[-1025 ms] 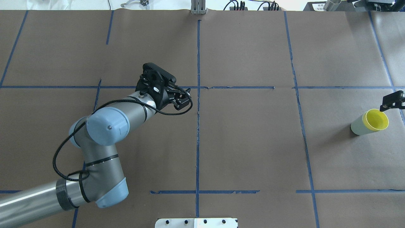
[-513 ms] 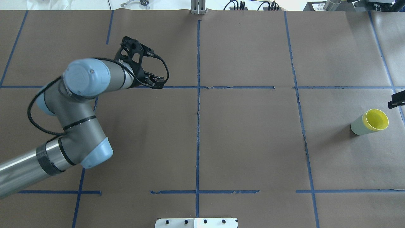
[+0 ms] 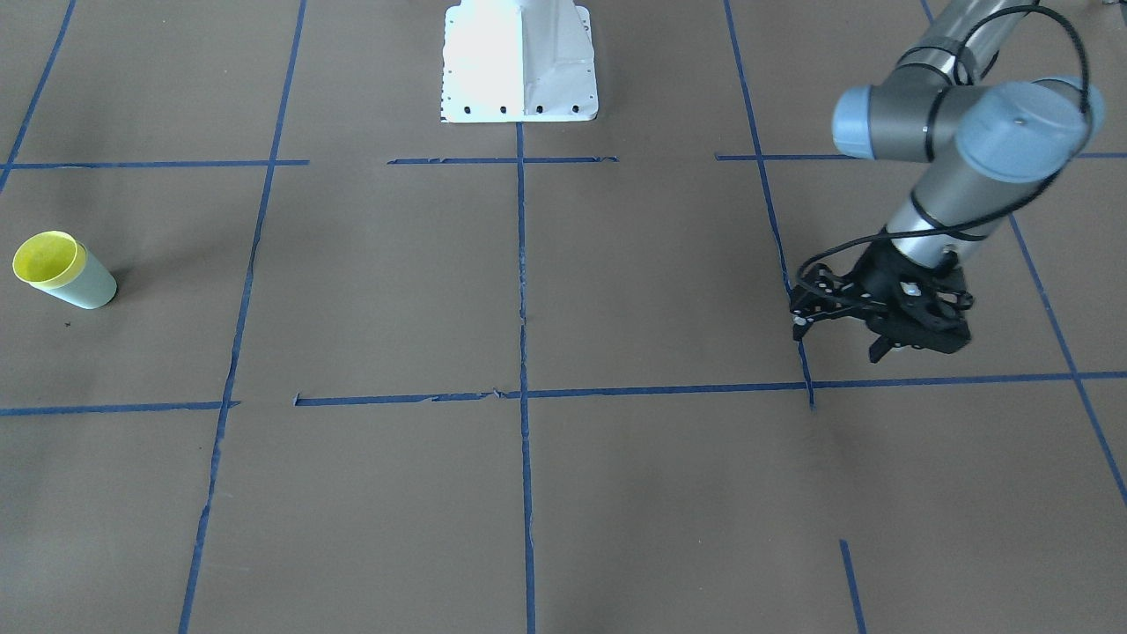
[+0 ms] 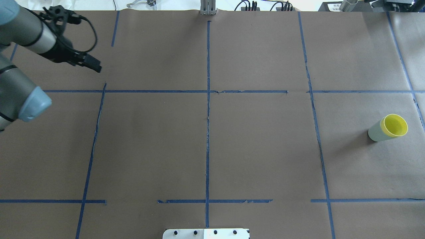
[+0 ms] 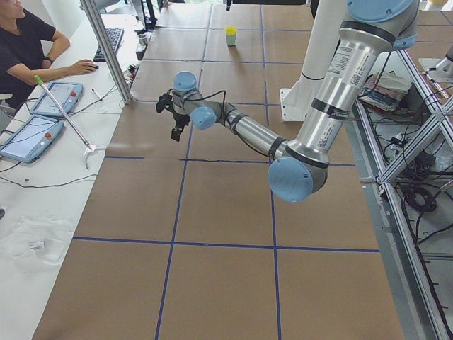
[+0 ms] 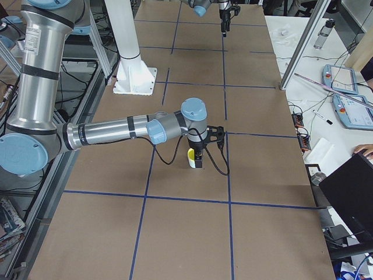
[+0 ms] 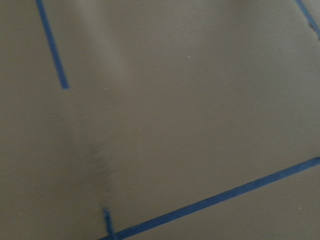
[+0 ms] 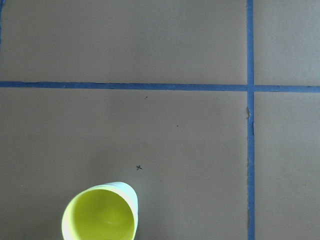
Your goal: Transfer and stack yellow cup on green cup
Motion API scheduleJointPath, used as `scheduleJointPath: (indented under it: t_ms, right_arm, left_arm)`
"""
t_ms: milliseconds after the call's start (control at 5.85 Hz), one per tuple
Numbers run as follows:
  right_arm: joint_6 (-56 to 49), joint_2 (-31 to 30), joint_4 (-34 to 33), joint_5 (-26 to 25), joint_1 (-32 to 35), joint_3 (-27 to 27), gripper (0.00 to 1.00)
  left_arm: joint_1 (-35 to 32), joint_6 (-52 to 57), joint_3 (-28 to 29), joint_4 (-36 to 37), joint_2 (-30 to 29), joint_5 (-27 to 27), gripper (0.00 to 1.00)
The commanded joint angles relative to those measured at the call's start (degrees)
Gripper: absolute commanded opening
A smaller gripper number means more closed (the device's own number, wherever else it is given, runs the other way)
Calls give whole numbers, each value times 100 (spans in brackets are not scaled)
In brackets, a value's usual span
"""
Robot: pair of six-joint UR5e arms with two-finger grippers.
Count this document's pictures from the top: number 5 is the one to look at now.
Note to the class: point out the black keyboard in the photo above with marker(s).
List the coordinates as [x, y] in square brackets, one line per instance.
[115, 38]

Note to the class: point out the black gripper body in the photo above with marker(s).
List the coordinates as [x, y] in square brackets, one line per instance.
[180, 120]

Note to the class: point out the white central pedestal column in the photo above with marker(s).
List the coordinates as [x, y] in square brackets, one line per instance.
[296, 101]

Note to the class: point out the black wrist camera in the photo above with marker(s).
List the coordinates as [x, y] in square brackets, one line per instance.
[165, 103]

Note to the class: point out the seated person black shirt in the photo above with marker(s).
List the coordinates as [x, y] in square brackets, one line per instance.
[29, 46]

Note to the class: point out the light green cup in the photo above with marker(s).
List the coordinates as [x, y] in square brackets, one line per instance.
[231, 40]

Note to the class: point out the long grabber stick tool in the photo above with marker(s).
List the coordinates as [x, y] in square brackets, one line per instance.
[90, 148]

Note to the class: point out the aluminium frame post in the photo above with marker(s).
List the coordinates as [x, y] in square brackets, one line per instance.
[92, 13]

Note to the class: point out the person's hand on mouse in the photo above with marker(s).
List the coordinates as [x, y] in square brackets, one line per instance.
[80, 67]

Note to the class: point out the black and white pen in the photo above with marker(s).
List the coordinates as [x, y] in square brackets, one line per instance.
[98, 96]

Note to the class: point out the blue teach pendant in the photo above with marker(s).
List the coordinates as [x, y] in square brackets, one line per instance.
[67, 95]
[32, 139]

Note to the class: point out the yellow plastic cup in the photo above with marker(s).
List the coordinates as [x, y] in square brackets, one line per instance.
[230, 30]

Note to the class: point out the lower blue teach pendant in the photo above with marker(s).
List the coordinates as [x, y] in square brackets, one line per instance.
[32, 139]

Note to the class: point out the stack of folded cloths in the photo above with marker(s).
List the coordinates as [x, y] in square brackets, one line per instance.
[387, 93]

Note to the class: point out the upper blue teach pendant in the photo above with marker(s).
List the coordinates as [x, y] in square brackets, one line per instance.
[67, 95]

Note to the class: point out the small metal cup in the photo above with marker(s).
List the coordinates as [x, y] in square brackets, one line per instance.
[143, 39]

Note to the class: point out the clear plastic bag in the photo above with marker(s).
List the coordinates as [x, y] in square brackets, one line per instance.
[35, 242]

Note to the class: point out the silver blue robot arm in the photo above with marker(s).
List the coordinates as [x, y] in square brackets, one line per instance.
[345, 42]

